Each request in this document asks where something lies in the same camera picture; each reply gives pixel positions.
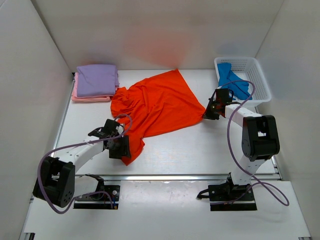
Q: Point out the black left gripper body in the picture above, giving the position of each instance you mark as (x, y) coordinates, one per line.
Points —
(122, 146)

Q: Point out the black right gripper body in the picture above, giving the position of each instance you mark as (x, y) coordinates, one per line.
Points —
(212, 108)

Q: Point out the orange t shirt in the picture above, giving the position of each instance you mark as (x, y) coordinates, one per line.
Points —
(153, 106)

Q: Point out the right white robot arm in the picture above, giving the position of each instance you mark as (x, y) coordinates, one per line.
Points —
(259, 141)

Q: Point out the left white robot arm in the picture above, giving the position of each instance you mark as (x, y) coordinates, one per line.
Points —
(57, 183)

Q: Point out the blue t shirt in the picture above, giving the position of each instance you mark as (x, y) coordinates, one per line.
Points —
(229, 80)

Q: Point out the folded pink t shirt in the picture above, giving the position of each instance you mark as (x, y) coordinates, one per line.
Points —
(87, 98)

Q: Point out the white plastic mesh basket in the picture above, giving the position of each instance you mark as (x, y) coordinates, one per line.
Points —
(244, 77)

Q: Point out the folded purple t shirt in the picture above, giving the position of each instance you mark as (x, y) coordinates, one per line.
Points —
(100, 68)

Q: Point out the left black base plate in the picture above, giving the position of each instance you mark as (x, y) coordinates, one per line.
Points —
(93, 192)

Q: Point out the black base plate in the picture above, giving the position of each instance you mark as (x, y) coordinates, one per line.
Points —
(227, 197)
(93, 192)

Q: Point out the aluminium table edge rail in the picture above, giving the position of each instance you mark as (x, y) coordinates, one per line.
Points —
(162, 177)

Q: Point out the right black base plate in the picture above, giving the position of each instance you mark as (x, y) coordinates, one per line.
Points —
(227, 197)

